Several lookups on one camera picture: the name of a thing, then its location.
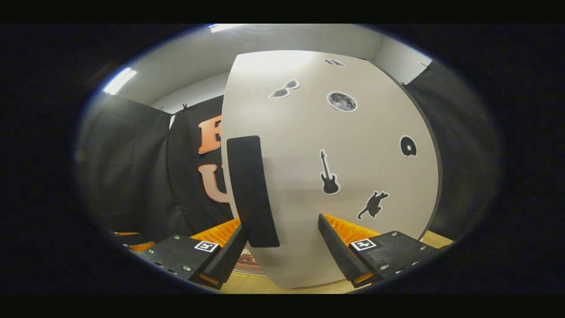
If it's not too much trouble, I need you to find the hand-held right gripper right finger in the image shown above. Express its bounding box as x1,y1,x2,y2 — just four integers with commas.
318,214,442,288

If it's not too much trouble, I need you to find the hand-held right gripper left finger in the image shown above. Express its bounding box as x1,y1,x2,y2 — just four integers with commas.
135,218,248,290

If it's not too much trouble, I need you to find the black cabinet door handle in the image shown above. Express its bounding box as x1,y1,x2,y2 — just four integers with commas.
226,136,280,248

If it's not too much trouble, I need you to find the white cabinet door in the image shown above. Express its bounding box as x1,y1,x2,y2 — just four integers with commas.
221,50,442,289

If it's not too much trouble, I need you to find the grey cabinet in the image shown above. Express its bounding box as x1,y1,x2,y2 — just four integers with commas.
221,50,443,289

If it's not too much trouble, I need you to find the brown cover book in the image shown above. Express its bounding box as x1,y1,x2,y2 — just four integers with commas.
234,250,267,276

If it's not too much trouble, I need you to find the black backdrop cloth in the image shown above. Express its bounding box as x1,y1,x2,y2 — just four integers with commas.
77,60,499,243

